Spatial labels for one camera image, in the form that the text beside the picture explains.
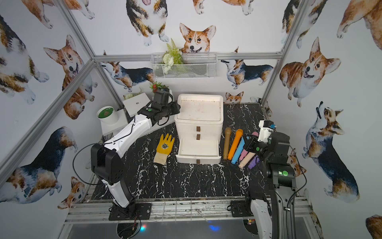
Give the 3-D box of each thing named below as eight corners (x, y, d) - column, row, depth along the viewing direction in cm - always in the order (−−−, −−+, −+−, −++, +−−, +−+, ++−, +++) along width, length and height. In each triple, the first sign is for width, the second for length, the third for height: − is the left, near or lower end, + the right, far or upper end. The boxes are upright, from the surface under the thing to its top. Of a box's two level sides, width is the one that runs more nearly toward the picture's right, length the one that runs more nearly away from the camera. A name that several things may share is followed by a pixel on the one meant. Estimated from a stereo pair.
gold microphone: (223, 159, 92) (223, 158, 91) (225, 128, 107) (225, 126, 106) (229, 160, 92) (230, 159, 90) (230, 129, 107) (231, 127, 105)
